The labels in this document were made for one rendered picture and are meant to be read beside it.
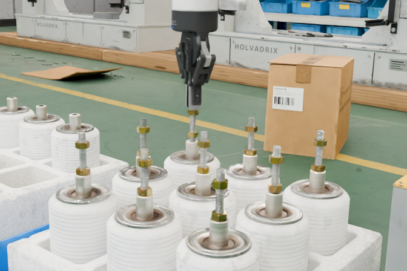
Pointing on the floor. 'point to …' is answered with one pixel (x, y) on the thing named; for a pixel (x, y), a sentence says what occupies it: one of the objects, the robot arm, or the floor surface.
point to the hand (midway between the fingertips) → (194, 96)
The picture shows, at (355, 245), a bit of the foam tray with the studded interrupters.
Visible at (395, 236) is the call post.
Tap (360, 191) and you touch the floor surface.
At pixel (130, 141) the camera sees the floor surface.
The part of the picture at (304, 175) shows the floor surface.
